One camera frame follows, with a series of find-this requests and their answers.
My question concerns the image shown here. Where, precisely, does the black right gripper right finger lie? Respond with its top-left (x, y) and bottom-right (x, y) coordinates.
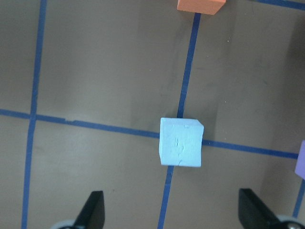
top-left (238, 188), bottom-right (282, 229)

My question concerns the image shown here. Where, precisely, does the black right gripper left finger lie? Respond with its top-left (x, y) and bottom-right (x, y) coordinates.
top-left (73, 191), bottom-right (105, 229)

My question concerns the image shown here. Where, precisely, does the light blue foam block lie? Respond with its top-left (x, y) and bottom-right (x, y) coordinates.
top-left (159, 117), bottom-right (204, 167)

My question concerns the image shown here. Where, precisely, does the purple foam block right side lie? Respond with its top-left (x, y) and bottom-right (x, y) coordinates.
top-left (295, 140), bottom-right (305, 180)

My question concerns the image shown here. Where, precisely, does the orange foam block front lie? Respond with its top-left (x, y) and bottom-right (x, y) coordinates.
top-left (177, 0), bottom-right (226, 15)

